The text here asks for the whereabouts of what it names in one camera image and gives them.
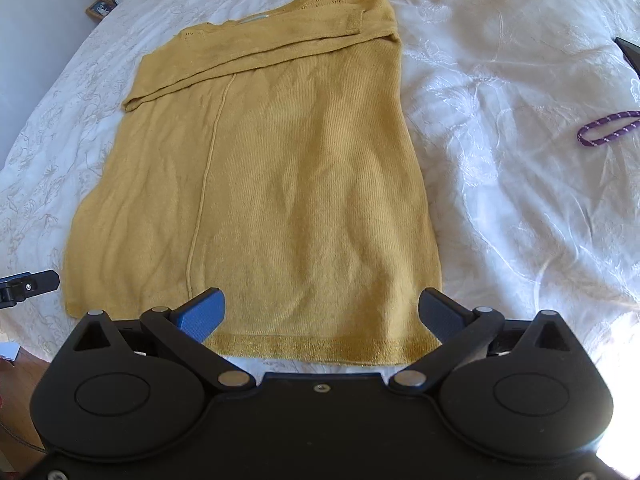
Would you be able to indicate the wooden picture frame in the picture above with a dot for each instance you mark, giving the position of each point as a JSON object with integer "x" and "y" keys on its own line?
{"x": 100, "y": 8}

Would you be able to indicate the white floral bedspread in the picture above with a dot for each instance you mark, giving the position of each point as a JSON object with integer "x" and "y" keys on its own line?
{"x": 500, "y": 185}

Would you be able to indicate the yellow knit sweater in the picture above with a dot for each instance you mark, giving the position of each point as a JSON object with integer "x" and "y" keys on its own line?
{"x": 280, "y": 185}

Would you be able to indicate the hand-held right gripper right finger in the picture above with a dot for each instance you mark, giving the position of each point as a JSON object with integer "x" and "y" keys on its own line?
{"x": 440, "y": 317}

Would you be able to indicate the white paper sheet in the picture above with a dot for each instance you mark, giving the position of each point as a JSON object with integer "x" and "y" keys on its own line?
{"x": 7, "y": 352}

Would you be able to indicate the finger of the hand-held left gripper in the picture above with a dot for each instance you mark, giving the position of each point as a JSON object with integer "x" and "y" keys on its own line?
{"x": 37, "y": 282}

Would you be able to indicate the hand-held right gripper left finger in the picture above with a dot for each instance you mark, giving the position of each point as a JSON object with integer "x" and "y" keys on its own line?
{"x": 202, "y": 315}

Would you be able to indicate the black flat object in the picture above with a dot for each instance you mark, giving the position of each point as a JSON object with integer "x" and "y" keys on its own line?
{"x": 631, "y": 52}

